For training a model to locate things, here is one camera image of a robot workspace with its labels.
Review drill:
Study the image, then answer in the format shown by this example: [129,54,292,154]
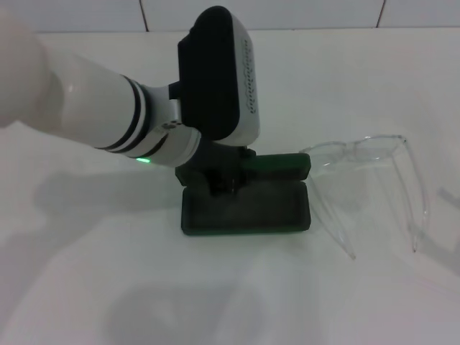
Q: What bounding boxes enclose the green glasses case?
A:
[180,152,312,237]

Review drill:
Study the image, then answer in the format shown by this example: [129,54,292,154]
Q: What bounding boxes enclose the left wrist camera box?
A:
[167,6,262,146]

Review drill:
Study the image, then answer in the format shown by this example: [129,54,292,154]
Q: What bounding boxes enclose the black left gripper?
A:
[175,140,257,198]

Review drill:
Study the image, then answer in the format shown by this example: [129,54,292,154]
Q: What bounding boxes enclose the clear white glasses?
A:
[299,134,431,260]

